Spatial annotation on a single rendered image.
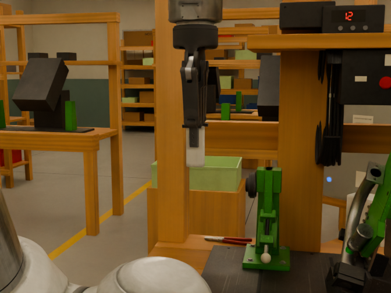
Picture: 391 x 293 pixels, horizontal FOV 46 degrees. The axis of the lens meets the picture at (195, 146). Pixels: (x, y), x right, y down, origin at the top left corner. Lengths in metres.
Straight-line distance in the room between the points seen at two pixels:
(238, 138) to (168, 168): 0.25
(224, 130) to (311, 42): 0.43
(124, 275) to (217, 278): 0.74
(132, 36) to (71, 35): 1.65
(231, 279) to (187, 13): 0.75
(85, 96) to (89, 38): 1.46
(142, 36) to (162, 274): 11.24
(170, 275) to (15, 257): 0.17
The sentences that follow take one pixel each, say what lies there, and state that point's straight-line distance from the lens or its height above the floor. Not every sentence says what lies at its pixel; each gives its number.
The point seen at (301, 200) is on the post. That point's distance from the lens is 1.48.
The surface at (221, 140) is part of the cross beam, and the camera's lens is 1.55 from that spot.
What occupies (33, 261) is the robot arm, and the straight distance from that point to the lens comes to 0.57.
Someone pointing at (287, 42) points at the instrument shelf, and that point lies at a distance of 1.31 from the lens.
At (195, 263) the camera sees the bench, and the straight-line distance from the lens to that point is 1.42.
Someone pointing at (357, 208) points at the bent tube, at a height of 1.09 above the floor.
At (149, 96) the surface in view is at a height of 0.86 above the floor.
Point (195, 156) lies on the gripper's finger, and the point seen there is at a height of 1.30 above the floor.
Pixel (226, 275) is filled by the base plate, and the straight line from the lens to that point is 1.30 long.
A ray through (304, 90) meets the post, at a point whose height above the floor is 1.38.
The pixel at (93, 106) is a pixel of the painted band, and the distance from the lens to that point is 12.26.
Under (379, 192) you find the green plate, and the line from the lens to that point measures 1.20.
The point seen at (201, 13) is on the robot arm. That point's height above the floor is 1.53.
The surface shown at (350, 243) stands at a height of 1.04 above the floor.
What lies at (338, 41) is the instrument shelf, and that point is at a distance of 1.32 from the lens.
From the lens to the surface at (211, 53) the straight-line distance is 8.22.
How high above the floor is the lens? 1.44
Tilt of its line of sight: 9 degrees down
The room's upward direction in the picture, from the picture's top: straight up
